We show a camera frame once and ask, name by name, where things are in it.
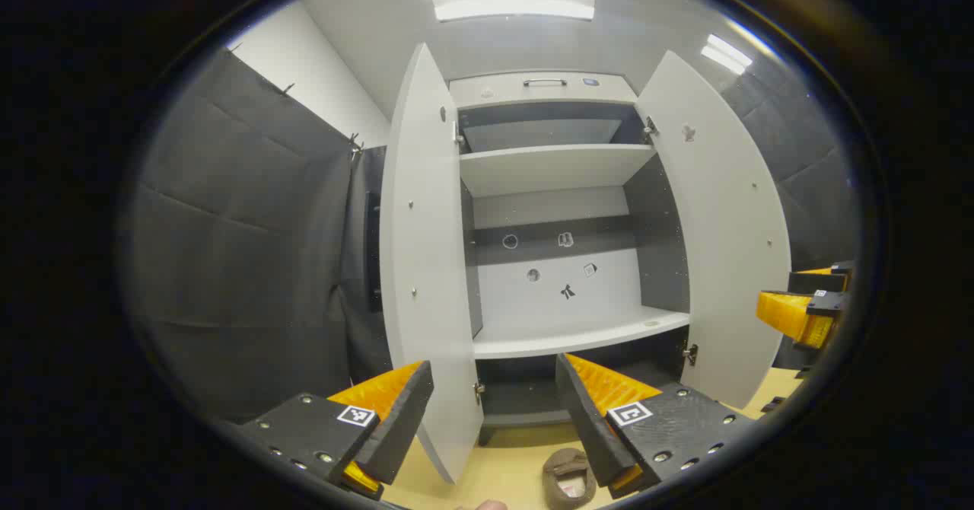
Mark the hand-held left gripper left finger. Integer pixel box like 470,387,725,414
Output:
240,360,434,501

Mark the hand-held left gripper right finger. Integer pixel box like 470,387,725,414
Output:
555,352,754,499

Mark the brown fuzzy shoe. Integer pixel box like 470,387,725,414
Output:
542,448,598,510

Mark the grey shoe cabinet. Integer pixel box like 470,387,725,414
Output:
449,71,693,446

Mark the grey cabinet drawer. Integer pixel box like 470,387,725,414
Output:
449,71,638,110

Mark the black backdrop cloth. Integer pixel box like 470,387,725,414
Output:
719,76,861,267
126,46,393,423

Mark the small ceiling light panel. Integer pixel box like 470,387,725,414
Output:
700,34,754,75

